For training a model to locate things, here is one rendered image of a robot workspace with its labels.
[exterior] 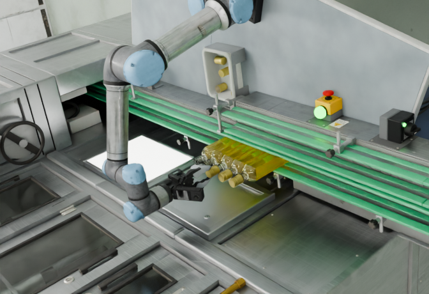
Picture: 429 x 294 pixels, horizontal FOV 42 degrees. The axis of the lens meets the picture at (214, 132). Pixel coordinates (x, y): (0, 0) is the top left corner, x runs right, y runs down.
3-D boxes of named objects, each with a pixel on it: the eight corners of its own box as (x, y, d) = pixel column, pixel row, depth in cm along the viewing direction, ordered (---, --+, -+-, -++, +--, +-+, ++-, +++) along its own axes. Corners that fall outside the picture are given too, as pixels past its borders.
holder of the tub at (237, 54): (225, 100, 257) (211, 106, 253) (217, 41, 245) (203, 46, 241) (251, 108, 245) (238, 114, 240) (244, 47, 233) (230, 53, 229)
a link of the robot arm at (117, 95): (94, 41, 190) (95, 179, 203) (110, 46, 181) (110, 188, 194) (124, 40, 197) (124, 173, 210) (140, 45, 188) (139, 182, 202)
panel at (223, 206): (143, 138, 281) (83, 165, 262) (142, 133, 280) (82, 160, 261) (276, 199, 217) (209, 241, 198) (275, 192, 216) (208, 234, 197)
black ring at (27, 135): (45, 151, 275) (4, 169, 264) (34, 112, 266) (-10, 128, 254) (50, 154, 272) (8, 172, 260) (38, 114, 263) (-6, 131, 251)
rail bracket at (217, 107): (230, 124, 237) (208, 135, 230) (226, 87, 230) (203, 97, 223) (235, 126, 235) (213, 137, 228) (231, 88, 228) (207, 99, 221)
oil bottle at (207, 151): (239, 141, 238) (200, 162, 226) (237, 129, 236) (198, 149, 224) (248, 145, 234) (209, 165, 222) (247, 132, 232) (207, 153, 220)
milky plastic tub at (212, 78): (222, 89, 254) (207, 96, 250) (216, 41, 245) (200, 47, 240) (249, 98, 242) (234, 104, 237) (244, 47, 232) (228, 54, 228)
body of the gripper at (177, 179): (180, 167, 210) (154, 180, 203) (195, 174, 203) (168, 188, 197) (182, 185, 213) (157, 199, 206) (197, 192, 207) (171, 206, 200)
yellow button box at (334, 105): (328, 110, 210) (315, 117, 206) (327, 91, 207) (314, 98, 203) (343, 114, 205) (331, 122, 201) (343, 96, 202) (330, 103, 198)
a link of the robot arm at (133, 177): (111, 165, 193) (118, 193, 197) (127, 175, 184) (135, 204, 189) (131, 156, 197) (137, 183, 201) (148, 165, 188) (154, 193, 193)
